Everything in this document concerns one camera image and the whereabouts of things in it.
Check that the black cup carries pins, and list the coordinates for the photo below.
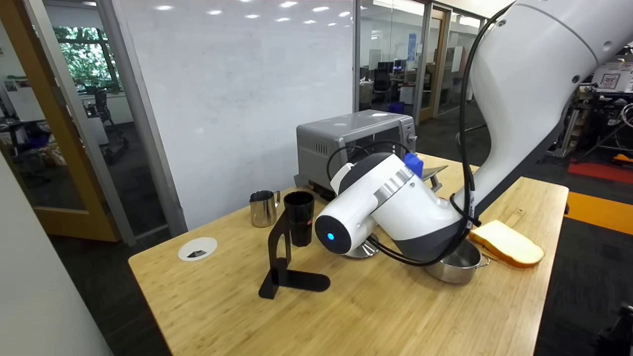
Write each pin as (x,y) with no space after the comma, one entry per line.
(299,218)

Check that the small steel cup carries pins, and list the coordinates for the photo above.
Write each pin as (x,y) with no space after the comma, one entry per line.
(261,210)

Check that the silver toaster oven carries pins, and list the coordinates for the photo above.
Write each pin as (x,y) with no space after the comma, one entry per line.
(316,141)

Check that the black cup stand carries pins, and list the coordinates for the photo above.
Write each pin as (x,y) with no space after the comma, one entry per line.
(297,281)

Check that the black equipment rack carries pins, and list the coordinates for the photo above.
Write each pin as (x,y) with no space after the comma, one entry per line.
(579,125)

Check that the wooden door frame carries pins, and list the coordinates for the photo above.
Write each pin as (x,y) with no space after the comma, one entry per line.
(65,164)

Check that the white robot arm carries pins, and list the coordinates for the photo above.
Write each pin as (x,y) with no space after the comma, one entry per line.
(526,85)

